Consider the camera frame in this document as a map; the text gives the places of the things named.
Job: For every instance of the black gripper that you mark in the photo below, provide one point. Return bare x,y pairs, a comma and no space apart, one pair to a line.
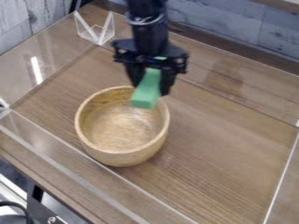
149,49

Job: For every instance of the green rectangular stick block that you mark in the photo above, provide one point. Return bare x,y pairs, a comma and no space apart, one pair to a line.
147,90

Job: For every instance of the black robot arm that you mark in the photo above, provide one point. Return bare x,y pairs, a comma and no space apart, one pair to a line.
145,10

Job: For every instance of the round wooden bowl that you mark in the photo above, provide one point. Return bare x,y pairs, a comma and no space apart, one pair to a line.
119,134

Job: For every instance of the clear acrylic corner bracket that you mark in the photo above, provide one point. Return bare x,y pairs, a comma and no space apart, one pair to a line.
96,34

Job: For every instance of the black table leg frame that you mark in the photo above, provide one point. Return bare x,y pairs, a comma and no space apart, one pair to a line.
41,214

